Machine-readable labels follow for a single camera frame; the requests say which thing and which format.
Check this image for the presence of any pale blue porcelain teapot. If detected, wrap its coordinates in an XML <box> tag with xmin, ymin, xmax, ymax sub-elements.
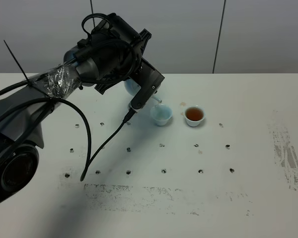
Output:
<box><xmin>123</xmin><ymin>78</ymin><xmax>163</xmax><ymax>105</ymax></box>

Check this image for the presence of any black cable tie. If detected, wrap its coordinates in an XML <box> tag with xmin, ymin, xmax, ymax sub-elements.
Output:
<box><xmin>3</xmin><ymin>40</ymin><xmax>50</xmax><ymax>102</ymax></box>

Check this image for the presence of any right pale blue teacup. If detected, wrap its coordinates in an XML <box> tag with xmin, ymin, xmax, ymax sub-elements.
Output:
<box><xmin>183</xmin><ymin>105</ymin><xmax>205</xmax><ymax>127</ymax></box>

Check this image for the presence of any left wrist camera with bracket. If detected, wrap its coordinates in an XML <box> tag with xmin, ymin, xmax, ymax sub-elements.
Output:
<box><xmin>130</xmin><ymin>58</ymin><xmax>165</xmax><ymax>112</ymax></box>

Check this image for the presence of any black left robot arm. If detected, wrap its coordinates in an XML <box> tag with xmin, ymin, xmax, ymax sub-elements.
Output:
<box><xmin>0</xmin><ymin>13</ymin><xmax>151</xmax><ymax>203</ymax></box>

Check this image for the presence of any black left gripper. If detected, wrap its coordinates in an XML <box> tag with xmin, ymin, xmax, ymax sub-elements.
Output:
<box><xmin>94</xmin><ymin>28</ymin><xmax>151</xmax><ymax>95</ymax></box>

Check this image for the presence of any left pale blue teacup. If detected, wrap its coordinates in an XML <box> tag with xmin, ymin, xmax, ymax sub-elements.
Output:
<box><xmin>150</xmin><ymin>104</ymin><xmax>173</xmax><ymax>126</ymax></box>

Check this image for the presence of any pale blue teacup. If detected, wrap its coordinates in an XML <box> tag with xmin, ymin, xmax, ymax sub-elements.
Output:
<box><xmin>183</xmin><ymin>105</ymin><xmax>205</xmax><ymax>127</ymax></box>
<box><xmin>150</xmin><ymin>104</ymin><xmax>173</xmax><ymax>126</ymax></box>

